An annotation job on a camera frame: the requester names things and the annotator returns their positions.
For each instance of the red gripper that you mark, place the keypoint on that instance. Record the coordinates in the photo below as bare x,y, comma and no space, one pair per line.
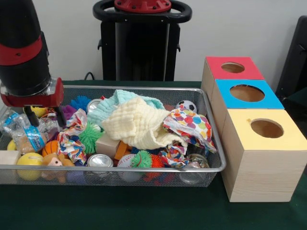
36,100

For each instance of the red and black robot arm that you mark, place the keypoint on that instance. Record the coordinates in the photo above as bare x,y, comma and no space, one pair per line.
21,28

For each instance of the silver mesh bin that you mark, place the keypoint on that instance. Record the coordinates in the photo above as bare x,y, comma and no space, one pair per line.
206,178

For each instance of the wooden box with three holes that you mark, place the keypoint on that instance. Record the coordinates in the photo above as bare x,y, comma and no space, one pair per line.
259,175

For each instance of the small orange basketball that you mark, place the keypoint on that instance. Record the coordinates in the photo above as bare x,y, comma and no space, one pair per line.
50,148

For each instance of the brown monkey plush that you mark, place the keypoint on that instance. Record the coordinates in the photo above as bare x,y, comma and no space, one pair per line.
51,161

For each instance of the yellow ball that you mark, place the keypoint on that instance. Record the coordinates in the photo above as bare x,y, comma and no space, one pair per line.
28,159

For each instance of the light blue muslin cloth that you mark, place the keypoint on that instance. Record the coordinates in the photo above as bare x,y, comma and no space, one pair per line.
105,107

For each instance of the silver drink can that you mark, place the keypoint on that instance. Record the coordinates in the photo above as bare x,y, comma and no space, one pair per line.
99,160

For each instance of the cream muslin cloth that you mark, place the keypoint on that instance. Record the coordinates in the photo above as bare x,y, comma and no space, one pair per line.
134,124

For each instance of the dark green table cloth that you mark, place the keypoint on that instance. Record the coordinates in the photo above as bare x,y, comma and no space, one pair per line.
297,103
120,210

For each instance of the small soccer ball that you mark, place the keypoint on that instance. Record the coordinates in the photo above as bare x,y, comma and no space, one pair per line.
187,105

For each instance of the polka dot paper napkin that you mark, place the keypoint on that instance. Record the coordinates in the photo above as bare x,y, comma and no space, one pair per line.
192,122

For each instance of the black panel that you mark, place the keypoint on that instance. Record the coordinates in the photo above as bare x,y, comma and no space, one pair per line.
295,60

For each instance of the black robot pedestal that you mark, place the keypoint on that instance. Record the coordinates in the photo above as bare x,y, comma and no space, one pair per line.
141,48

